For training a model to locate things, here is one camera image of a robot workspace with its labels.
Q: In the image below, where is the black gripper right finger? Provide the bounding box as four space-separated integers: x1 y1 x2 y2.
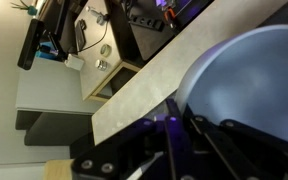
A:
183 106 288 180

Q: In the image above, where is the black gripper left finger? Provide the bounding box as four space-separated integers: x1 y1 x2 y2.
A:
71 99 198 180

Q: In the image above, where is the blue bowl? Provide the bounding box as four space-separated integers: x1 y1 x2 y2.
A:
175 25 288 141

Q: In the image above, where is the light wooden side desk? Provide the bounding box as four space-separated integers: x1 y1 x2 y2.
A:
78 0 141 102

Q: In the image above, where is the light wooden chair right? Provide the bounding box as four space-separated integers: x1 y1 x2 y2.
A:
43 159 72 180

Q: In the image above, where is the tape roll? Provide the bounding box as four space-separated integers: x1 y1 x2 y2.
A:
100 44 112 57

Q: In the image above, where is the black power strip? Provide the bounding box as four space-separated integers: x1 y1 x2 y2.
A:
129 15 164 32

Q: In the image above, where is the black monitor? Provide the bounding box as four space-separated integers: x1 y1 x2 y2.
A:
17 19 44 70

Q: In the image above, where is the orange handled clamp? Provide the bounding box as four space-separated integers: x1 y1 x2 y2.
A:
164 7 176 25

